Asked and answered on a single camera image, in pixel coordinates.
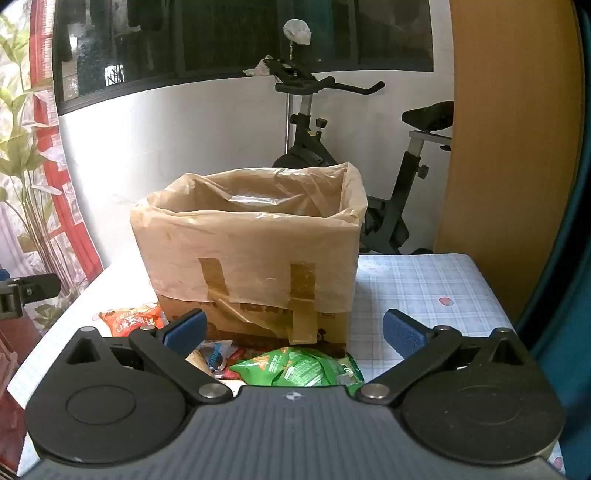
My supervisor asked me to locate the black bun blue wrapper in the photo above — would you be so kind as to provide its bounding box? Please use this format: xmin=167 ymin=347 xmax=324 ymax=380
xmin=185 ymin=340 xmax=238 ymax=379

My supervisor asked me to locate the orange red snack bag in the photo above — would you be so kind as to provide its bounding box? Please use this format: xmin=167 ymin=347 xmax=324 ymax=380
xmin=98 ymin=304 xmax=164 ymax=337

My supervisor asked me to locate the dark green chip bag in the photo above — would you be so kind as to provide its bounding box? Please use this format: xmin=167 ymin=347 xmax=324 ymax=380
xmin=228 ymin=347 xmax=365 ymax=394

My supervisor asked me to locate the black exercise bike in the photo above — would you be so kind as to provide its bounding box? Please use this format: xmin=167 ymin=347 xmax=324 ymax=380
xmin=262 ymin=56 xmax=455 ymax=256

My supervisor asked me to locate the cardboard box with plastic liner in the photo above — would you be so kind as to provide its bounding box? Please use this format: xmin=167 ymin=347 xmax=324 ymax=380
xmin=130 ymin=163 xmax=368 ymax=354

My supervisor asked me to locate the artificial green plant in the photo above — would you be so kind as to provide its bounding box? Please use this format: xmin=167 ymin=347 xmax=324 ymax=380
xmin=1 ymin=14 xmax=79 ymax=330

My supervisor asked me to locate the teal curtain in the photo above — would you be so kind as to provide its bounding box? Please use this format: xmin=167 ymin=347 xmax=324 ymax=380
xmin=517 ymin=1 xmax=590 ymax=479

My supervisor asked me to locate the dark window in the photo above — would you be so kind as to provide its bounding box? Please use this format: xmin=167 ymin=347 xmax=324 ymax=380
xmin=52 ymin=0 xmax=434 ymax=114

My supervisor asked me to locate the wooden door panel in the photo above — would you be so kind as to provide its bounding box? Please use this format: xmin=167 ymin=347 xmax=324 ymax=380
xmin=436 ymin=1 xmax=585 ymax=320

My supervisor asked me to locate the white cloth on bike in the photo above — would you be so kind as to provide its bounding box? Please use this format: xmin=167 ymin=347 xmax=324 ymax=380
xmin=283 ymin=18 xmax=312 ymax=46

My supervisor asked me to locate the red window frame curtain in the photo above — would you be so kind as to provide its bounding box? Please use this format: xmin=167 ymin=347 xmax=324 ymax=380
xmin=29 ymin=1 xmax=103 ymax=283

